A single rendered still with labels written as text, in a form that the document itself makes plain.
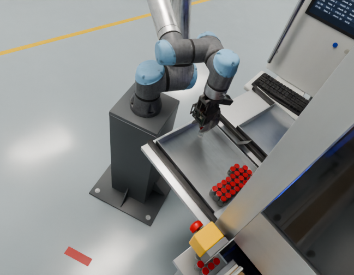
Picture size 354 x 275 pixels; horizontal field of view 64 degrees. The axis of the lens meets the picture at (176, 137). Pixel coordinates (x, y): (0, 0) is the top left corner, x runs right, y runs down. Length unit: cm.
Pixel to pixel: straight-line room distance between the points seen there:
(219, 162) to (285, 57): 80
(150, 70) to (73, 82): 150
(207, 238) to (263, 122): 68
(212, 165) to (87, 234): 103
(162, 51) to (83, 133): 147
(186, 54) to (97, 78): 181
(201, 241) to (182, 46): 56
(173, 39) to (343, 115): 58
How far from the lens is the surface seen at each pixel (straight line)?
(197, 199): 100
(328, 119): 47
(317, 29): 159
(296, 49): 166
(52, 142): 223
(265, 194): 64
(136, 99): 128
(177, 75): 122
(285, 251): 72
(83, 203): 196
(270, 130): 132
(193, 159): 110
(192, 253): 96
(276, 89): 162
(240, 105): 136
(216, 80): 88
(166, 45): 88
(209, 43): 93
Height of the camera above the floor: 179
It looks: 52 degrees down
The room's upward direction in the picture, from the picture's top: 16 degrees clockwise
